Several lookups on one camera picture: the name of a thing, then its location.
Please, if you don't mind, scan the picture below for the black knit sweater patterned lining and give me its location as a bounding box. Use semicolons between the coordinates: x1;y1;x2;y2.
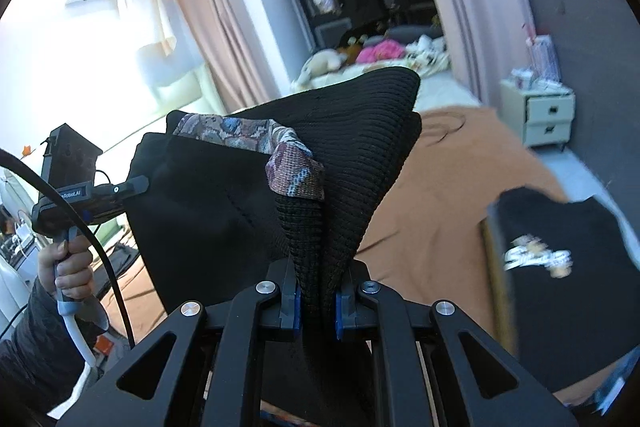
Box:
121;67;424;427

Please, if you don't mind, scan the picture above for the person's left forearm dark sleeve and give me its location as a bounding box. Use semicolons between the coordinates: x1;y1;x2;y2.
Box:
1;281;85;426

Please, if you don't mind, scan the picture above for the pink clothing pile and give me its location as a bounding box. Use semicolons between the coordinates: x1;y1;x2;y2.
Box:
356;39;406;64

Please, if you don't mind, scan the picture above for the person's left hand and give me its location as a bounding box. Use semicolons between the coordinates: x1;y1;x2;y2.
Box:
38;235;94;300

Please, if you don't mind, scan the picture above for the orange bed blanket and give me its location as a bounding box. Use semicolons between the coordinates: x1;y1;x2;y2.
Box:
106;103;637;408

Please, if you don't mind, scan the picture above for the mustard folded garment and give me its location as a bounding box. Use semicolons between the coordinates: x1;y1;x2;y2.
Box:
480;215;518;355

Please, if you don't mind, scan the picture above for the pink curtain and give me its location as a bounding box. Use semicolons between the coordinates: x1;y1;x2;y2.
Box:
177;0;280;113

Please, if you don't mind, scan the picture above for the black folded shirt white print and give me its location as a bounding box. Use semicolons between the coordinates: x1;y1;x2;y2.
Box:
491;186;639;392

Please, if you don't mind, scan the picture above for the beige teddy bear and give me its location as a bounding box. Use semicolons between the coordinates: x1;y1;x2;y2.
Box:
292;49;346;89

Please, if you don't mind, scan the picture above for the white bedside cabinet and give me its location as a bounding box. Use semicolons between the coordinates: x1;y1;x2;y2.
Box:
499;80;576;150

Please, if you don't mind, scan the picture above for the striped gift bag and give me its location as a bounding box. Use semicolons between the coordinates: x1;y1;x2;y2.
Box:
523;24;561;82

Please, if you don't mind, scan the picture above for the black cable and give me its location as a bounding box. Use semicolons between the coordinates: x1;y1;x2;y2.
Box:
0;146;138;350

